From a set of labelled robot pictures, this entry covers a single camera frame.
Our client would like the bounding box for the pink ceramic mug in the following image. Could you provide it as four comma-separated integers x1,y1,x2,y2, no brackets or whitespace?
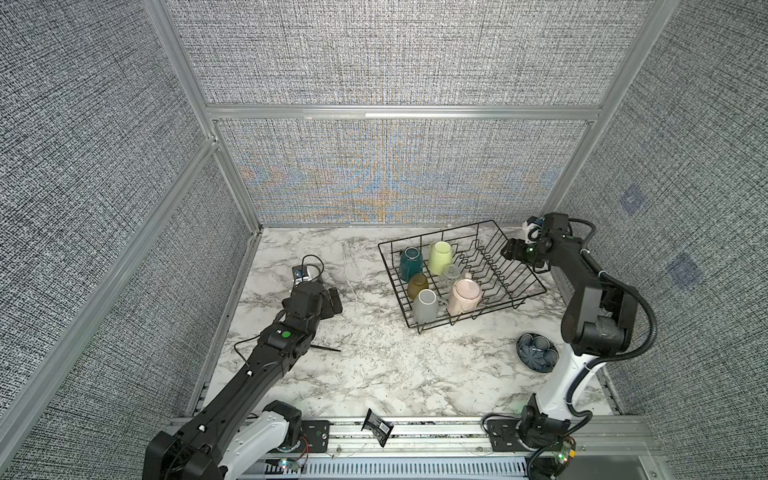
447,273,483,316

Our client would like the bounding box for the clear glass cup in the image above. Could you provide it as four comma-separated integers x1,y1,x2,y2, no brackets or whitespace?
437,264,463,294

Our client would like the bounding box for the light green ceramic mug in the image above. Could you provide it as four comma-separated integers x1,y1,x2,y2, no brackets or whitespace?
427,241,453,276

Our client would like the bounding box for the teal mug white inside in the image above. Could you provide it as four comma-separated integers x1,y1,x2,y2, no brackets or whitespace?
399,246,423,283

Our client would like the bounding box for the amber glass cup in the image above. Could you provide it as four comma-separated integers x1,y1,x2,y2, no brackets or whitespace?
406,273,429,300

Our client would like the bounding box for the cream mug grey handle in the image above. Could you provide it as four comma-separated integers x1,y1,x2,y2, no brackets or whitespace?
413,289,440,326

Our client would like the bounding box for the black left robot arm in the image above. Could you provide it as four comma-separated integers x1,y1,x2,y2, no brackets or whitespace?
142,281,343,479

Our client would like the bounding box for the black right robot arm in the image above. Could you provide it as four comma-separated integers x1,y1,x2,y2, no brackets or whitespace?
500,213,638,449

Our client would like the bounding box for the small black packet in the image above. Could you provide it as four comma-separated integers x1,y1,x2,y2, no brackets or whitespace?
361,408,394,448

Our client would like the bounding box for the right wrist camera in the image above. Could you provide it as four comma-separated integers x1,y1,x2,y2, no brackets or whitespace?
523,216,543,244

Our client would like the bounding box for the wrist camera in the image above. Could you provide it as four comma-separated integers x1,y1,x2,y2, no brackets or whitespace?
523,216,543,244
291,265,312,285

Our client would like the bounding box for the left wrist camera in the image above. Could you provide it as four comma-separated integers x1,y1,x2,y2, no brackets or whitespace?
291,265,312,285

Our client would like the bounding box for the black wire dish rack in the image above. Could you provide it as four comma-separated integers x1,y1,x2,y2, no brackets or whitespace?
378,220,547,332

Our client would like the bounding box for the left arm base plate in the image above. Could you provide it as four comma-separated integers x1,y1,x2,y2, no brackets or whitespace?
270,420,332,456

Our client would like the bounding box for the aluminium front rail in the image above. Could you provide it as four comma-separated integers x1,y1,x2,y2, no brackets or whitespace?
242,416,672,479

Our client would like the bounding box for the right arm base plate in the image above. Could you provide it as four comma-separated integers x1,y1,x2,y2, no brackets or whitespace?
484,417,536,453

